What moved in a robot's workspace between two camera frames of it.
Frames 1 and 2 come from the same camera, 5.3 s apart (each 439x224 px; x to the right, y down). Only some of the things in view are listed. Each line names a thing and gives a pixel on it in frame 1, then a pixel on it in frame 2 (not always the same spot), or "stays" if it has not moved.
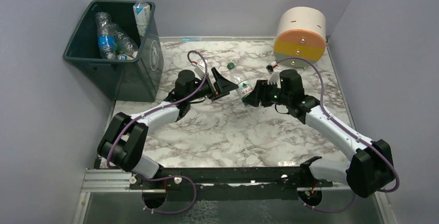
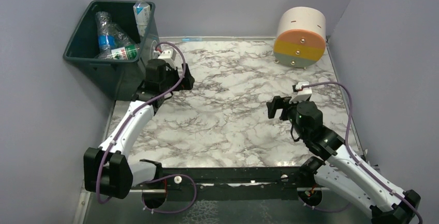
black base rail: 234,184 stays
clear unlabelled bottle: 122,41 stays
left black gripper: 215,87 → 185,79
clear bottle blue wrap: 105,34 stays
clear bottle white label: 142,14 stays
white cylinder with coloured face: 301,33 stays
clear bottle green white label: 244,88 → 128,53
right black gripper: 262,94 → 280,106
